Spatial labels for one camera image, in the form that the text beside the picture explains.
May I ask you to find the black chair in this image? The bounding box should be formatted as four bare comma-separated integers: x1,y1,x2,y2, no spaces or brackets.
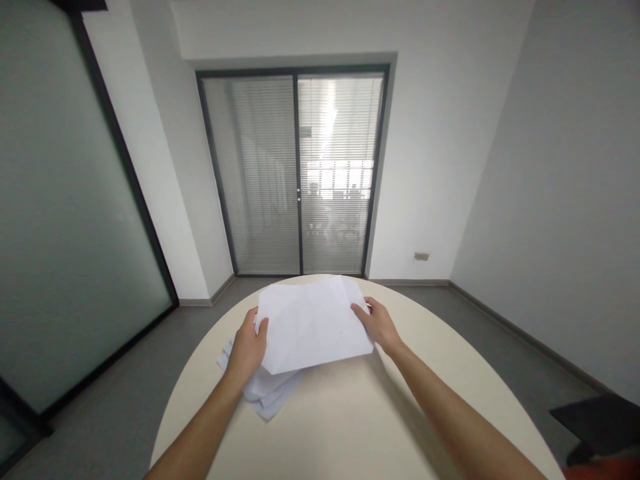
549,393,640,467

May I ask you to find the person's right hand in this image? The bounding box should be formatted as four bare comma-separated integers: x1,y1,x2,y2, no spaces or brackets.
351,297,404,357

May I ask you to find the white paper sheet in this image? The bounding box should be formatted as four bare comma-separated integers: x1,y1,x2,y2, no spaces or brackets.
255,274,375,375

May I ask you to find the sliding glass door with blinds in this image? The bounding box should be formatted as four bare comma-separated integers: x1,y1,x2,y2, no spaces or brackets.
195,63,391,278

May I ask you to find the frosted glass partition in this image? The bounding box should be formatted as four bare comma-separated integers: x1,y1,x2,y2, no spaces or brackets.
0,0,180,436

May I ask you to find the person's left hand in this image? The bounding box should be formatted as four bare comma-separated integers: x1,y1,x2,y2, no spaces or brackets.
225,307,271,386

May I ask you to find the pile of white paper sheets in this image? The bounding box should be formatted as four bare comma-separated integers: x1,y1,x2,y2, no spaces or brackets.
215,337,304,422

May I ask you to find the round cream table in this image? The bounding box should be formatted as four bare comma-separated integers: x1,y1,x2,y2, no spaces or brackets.
149,273,565,480

